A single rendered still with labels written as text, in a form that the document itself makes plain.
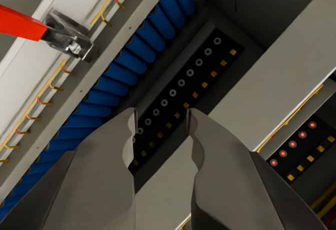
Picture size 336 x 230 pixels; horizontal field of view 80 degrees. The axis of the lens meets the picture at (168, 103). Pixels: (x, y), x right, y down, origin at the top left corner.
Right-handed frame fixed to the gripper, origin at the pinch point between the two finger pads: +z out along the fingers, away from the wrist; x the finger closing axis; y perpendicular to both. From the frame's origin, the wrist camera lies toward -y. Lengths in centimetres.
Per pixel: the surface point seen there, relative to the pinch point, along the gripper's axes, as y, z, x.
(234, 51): 0.7, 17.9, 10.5
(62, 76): 1.3, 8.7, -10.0
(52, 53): -1.2, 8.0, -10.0
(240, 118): 2.1, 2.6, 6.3
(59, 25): -3.7, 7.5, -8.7
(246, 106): 1.3, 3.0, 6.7
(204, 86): 5.6, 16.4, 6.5
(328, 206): 19.9, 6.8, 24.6
